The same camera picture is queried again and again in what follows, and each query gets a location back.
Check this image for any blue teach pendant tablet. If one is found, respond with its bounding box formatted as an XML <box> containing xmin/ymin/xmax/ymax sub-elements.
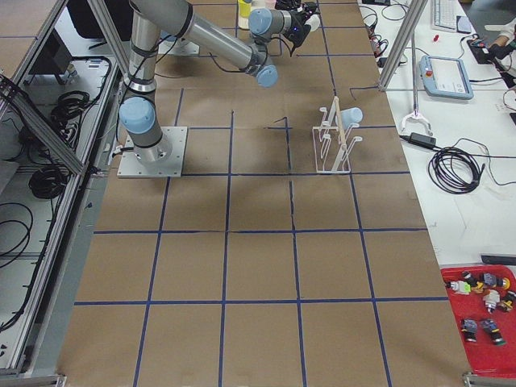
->
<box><xmin>419</xmin><ymin>55</ymin><xmax>473</xmax><ymax>100</ymax></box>

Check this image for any white keyboard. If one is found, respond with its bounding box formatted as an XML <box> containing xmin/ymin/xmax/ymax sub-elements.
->
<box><xmin>430</xmin><ymin>0</ymin><xmax>457</xmax><ymax>32</ymax></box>

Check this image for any black power adapter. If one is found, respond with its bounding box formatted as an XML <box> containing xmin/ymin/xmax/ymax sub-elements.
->
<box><xmin>409</xmin><ymin>132</ymin><xmax>436</xmax><ymax>149</ymax></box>

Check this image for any red parts tray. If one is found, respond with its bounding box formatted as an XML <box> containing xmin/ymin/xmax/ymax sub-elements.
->
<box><xmin>441</xmin><ymin>265</ymin><xmax>515</xmax><ymax>378</ymax></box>

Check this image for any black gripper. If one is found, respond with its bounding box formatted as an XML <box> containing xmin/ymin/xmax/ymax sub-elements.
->
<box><xmin>288</xmin><ymin>3</ymin><xmax>318</xmax><ymax>43</ymax></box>

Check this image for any yellow plastic cup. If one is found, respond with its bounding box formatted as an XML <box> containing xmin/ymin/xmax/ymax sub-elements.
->
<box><xmin>238</xmin><ymin>0</ymin><xmax>252</xmax><ymax>30</ymax></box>

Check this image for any light blue plastic cup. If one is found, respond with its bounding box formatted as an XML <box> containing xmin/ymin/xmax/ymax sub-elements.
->
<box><xmin>339</xmin><ymin>107</ymin><xmax>364</xmax><ymax>128</ymax></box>

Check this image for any white wire cup rack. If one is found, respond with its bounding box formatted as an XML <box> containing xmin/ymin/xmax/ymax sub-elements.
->
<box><xmin>312</xmin><ymin>96</ymin><xmax>363</xmax><ymax>174</ymax></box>

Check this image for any cream plastic cup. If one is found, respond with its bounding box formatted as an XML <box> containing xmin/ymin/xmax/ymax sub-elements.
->
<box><xmin>305</xmin><ymin>15</ymin><xmax>321</xmax><ymax>32</ymax></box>

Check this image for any aluminium frame post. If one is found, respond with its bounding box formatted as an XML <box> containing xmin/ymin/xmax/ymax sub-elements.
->
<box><xmin>378</xmin><ymin>0</ymin><xmax>427</xmax><ymax>91</ymax></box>

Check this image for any coiled black cable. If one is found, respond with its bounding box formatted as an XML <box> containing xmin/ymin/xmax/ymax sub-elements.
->
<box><xmin>427</xmin><ymin>139</ymin><xmax>516</xmax><ymax>194</ymax></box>

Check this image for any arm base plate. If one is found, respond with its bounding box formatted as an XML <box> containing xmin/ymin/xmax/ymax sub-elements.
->
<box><xmin>118</xmin><ymin>127</ymin><xmax>188</xmax><ymax>178</ymax></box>

